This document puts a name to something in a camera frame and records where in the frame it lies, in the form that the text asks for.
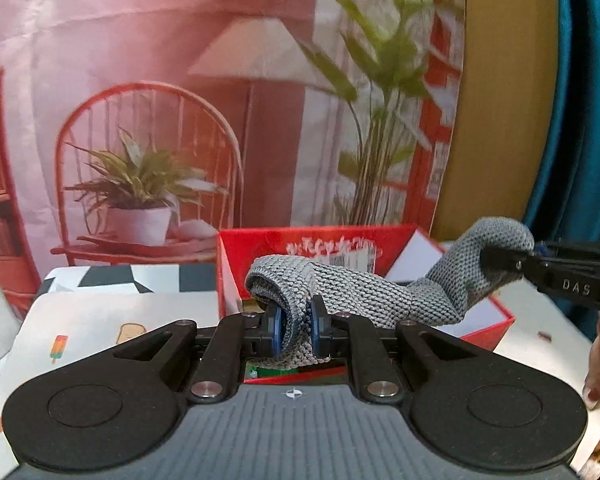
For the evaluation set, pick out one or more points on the red strawberry print box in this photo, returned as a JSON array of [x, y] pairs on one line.
[[430, 255]]

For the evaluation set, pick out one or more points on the yellow board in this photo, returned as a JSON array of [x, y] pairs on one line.
[[505, 85]]

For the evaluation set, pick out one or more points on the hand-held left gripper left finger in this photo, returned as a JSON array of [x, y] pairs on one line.
[[275, 332]]

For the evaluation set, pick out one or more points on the white printed table mat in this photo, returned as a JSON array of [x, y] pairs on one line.
[[90, 320]]

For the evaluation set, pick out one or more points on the black and white patterned mat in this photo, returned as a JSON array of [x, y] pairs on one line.
[[130, 277]]

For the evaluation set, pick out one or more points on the grey knitted cloth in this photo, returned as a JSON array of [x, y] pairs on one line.
[[360, 295]]

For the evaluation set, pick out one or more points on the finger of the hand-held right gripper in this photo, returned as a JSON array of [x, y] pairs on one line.
[[505, 262]]

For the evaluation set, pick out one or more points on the wall poster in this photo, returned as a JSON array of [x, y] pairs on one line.
[[180, 85]]

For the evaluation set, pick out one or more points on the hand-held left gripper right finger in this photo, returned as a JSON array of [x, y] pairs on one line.
[[318, 332]]

